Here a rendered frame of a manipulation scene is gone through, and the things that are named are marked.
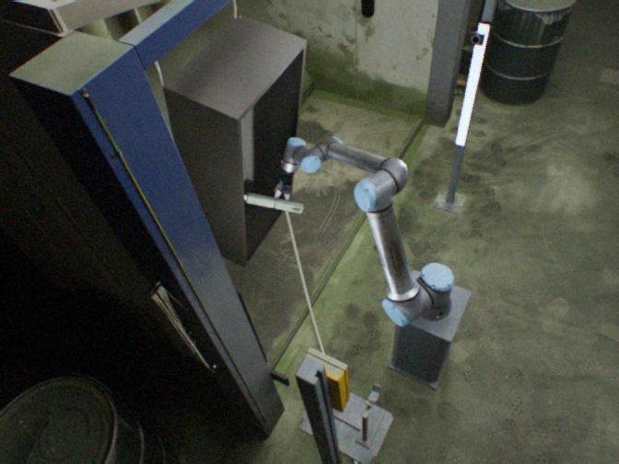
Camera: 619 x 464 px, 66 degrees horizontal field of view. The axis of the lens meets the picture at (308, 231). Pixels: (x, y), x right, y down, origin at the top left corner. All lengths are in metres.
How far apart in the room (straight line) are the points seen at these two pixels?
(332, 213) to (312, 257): 0.43
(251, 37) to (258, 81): 0.30
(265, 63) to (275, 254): 1.63
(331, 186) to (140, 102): 2.78
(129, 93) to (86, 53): 0.11
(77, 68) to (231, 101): 0.99
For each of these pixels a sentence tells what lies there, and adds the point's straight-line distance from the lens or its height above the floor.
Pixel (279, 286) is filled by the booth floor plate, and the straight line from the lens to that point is 3.24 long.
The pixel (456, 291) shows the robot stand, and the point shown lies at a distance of 2.53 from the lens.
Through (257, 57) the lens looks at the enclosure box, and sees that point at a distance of 2.19.
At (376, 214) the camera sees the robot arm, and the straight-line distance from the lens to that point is 1.89.
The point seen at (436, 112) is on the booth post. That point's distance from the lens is 4.29.
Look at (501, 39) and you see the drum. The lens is 4.41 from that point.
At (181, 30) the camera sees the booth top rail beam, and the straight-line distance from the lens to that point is 1.18.
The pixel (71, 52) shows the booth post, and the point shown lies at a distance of 1.14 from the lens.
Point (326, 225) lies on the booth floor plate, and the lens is 3.51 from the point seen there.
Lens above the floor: 2.77
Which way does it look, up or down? 51 degrees down
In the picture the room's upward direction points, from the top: 9 degrees counter-clockwise
